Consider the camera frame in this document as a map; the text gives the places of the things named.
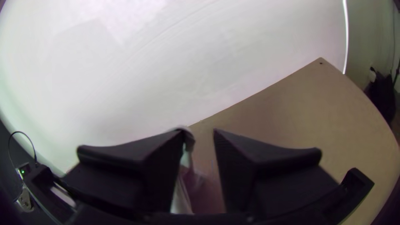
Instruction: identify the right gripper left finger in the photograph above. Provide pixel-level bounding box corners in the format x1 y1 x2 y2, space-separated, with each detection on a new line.
64 128 189 219

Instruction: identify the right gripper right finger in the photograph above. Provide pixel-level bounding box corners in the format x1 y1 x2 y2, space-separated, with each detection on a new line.
213 127 342 219

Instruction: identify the grey t-shirt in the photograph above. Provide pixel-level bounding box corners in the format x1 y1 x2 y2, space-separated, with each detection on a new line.
170 126 226 215

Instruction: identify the black bag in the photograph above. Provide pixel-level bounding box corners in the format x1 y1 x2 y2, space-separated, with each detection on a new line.
364 69 398 125

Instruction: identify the black cable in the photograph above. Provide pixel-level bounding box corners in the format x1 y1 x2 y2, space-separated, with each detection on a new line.
7 131 38 167

